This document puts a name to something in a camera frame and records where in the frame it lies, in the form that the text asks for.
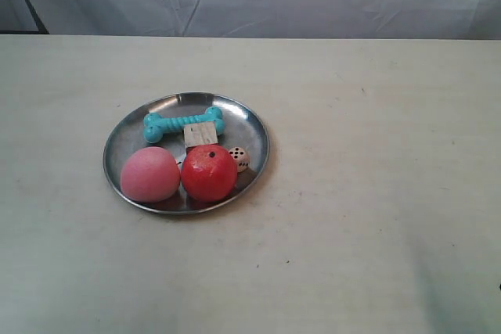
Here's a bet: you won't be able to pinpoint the pink toy peach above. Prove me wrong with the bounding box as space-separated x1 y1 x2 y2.
120 146 181 203

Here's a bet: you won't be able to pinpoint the red toy apple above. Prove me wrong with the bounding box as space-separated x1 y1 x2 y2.
181 145 237 203

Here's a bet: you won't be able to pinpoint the wooden die black dots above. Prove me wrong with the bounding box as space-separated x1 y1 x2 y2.
229 146 250 173

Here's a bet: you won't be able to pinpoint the turquoise rubber bone toy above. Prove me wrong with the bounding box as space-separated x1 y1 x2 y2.
143 106 225 144

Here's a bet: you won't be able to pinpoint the small wooden block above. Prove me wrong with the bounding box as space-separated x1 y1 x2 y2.
183 121 218 149

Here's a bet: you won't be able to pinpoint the large round metal plate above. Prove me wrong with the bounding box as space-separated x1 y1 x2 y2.
103 92 271 215

